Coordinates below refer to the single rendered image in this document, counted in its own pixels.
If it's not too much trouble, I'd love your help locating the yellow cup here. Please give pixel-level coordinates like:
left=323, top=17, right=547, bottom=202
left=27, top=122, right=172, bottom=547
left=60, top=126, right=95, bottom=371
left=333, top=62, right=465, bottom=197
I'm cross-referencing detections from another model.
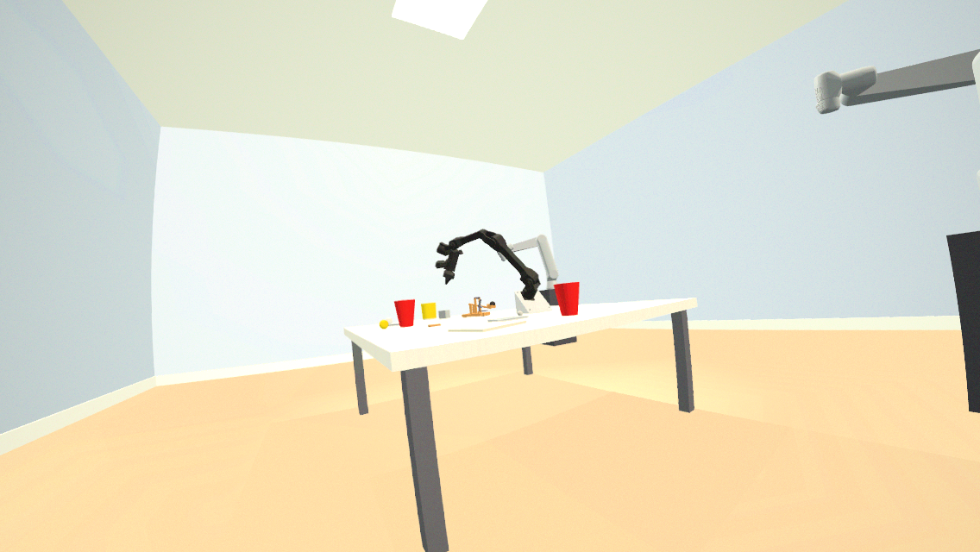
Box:
left=421, top=303, right=437, bottom=320

